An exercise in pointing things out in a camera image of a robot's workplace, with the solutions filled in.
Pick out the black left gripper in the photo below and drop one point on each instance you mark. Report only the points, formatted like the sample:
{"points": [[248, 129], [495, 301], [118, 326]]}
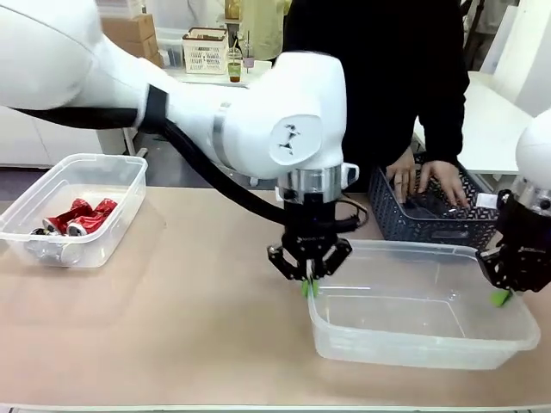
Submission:
{"points": [[311, 230]]}

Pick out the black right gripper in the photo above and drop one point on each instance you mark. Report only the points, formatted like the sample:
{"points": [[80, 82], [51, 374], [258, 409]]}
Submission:
{"points": [[527, 236]]}

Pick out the black plastic lattice basket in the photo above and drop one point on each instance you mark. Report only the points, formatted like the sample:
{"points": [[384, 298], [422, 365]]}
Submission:
{"points": [[387, 215]]}

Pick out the clear plastic bin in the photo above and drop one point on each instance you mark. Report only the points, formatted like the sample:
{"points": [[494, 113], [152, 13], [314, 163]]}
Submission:
{"points": [[107, 189], [422, 327]]}

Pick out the dark plastic waste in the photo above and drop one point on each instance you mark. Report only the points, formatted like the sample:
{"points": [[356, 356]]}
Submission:
{"points": [[428, 206]]}

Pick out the crushed red soda can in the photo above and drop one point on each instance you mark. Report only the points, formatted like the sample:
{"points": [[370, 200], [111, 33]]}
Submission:
{"points": [[97, 217], [64, 217]]}

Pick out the crushed silver can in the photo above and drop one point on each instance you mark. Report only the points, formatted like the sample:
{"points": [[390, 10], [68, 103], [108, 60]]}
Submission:
{"points": [[51, 253]]}

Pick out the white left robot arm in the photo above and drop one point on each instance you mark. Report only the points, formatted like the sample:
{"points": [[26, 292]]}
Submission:
{"points": [[181, 86]]}

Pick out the person's left hand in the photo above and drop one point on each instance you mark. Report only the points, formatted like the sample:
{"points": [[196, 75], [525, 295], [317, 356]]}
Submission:
{"points": [[447, 176]]}

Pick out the person's right hand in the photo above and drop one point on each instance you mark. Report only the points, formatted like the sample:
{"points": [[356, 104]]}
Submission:
{"points": [[404, 174]]}

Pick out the large white table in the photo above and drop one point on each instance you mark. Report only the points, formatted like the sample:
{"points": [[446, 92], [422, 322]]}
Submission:
{"points": [[486, 112]]}

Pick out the person in black sweater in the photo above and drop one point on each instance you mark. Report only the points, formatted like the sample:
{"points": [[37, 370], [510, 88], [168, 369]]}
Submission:
{"points": [[374, 77]]}

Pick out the plastic cup with drink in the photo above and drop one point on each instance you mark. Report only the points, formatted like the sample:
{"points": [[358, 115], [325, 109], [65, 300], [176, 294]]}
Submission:
{"points": [[234, 66]]}

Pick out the clear glass with straw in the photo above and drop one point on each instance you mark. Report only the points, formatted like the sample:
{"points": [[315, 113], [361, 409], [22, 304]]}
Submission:
{"points": [[249, 58]]}

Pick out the bystander in yellow jacket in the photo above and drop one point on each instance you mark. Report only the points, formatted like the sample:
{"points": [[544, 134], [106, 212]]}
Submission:
{"points": [[271, 38]]}

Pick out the bystander in black coat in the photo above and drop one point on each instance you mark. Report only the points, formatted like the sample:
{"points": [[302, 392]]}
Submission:
{"points": [[473, 30]]}

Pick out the brown cardboard box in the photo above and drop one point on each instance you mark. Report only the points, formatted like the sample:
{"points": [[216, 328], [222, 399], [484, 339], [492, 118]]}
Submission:
{"points": [[144, 48], [157, 61], [131, 26]]}

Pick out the clear plastic drawer box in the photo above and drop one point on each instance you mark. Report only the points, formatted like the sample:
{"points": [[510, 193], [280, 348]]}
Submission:
{"points": [[170, 47]]}

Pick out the bystander in white top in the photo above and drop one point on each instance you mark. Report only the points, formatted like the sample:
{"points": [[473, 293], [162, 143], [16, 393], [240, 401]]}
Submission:
{"points": [[202, 13]]}

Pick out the wooden top white cabinet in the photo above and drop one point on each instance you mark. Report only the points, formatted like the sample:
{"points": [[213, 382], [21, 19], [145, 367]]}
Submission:
{"points": [[43, 142]]}

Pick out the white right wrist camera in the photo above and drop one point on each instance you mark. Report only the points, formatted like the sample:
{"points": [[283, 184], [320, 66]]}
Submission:
{"points": [[487, 200]]}

